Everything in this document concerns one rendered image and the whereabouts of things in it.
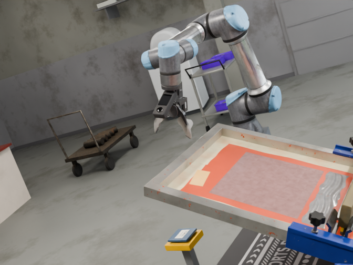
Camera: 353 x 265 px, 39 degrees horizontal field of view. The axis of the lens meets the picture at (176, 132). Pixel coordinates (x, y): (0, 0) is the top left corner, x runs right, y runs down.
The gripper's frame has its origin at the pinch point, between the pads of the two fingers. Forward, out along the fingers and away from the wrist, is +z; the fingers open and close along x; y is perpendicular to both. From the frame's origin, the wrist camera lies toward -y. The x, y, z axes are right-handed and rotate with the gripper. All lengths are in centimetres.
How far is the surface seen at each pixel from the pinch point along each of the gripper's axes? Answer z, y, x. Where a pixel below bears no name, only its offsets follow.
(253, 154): 10.1, 16.7, -26.0
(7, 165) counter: 222, 274, 429
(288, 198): 11.9, -7.0, -46.6
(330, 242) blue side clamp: 9, -30, -65
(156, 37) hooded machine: 110, 591, 366
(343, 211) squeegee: 5, -19, -66
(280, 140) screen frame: 7.3, 26.8, -33.1
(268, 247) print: 41, 4, -36
